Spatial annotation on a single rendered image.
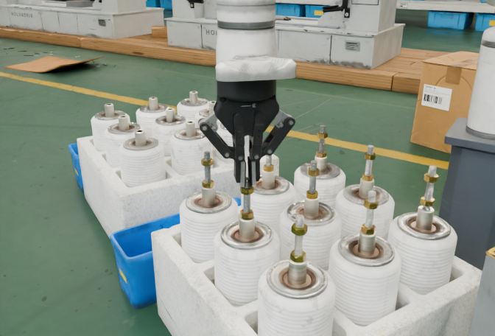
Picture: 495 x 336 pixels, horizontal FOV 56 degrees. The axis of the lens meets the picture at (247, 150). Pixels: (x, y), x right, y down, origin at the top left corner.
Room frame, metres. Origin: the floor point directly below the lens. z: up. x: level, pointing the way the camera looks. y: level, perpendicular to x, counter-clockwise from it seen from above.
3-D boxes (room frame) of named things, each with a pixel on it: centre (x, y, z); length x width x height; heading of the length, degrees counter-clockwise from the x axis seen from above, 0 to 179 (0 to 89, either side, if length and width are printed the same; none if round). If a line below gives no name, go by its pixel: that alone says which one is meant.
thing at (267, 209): (0.74, -0.04, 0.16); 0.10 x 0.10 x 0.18
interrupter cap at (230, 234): (0.58, 0.00, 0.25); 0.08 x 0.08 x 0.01
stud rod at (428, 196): (0.60, -0.26, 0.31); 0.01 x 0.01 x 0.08
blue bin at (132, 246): (0.83, 0.12, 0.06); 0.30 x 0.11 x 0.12; 122
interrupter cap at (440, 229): (0.60, -0.26, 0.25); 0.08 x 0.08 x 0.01
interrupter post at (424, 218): (0.60, -0.26, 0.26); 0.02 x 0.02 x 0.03
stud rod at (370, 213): (0.54, -0.16, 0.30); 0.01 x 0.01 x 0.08
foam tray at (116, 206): (1.11, 0.19, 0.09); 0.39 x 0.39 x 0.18; 31
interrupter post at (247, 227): (0.58, 0.00, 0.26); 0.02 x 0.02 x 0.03
